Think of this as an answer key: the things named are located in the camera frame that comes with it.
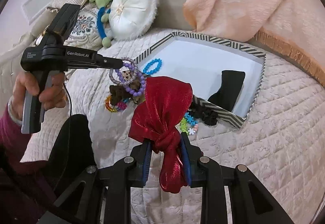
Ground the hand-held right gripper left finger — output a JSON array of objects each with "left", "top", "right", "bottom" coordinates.
[{"left": 52, "top": 138, "right": 153, "bottom": 224}]

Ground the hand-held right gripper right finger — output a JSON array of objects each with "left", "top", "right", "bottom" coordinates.
[{"left": 179, "top": 132, "right": 295, "bottom": 224}]

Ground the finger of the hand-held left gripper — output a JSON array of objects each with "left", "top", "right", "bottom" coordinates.
[{"left": 96, "top": 55, "right": 125, "bottom": 70}]

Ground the grey spiral hair tie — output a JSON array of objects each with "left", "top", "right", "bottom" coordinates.
[{"left": 109, "top": 57, "right": 139, "bottom": 86}]

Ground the leopard print bow scrunchie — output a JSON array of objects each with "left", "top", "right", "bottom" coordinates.
[{"left": 109, "top": 69, "right": 146, "bottom": 106}]

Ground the purple bead bracelet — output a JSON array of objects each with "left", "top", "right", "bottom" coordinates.
[{"left": 115, "top": 62, "right": 148, "bottom": 97}]

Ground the rainbow bead ornament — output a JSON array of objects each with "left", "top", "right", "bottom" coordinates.
[{"left": 178, "top": 111, "right": 200, "bottom": 136}]

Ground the colourful translucent bead bracelet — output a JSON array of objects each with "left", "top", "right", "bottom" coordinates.
[{"left": 105, "top": 94, "right": 127, "bottom": 114}]

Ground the blue bead bracelet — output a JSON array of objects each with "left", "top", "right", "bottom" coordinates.
[{"left": 143, "top": 58, "right": 163, "bottom": 75}]

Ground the black scrunchie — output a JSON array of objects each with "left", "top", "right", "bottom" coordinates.
[{"left": 190, "top": 102, "right": 219, "bottom": 126}]

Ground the shiny red fabric bow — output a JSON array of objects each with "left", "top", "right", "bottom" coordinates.
[{"left": 128, "top": 76, "right": 193, "bottom": 193}]

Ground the striped tray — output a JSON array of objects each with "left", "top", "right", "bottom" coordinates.
[{"left": 133, "top": 31, "right": 267, "bottom": 129}]

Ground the person's left forearm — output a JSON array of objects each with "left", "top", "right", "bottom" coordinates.
[{"left": 0, "top": 108, "right": 33, "bottom": 163}]

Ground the person's left hand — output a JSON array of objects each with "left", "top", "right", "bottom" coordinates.
[{"left": 11, "top": 70, "right": 68, "bottom": 123}]

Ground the floral embroidered cushion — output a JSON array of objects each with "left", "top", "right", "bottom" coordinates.
[{"left": 62, "top": 8, "right": 105, "bottom": 51}]

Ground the white round pillow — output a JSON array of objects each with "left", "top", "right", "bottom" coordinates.
[{"left": 109, "top": 0, "right": 159, "bottom": 41}]

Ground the silver bangle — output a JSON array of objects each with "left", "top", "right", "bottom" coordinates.
[{"left": 7, "top": 98, "right": 24, "bottom": 127}]

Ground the person's leg in black pants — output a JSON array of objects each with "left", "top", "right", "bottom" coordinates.
[{"left": 44, "top": 114, "right": 97, "bottom": 198}]

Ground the person's dark maroon top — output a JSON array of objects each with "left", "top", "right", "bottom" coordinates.
[{"left": 0, "top": 146, "right": 60, "bottom": 224}]

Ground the black cable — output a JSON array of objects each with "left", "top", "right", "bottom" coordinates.
[{"left": 57, "top": 81, "right": 73, "bottom": 190}]

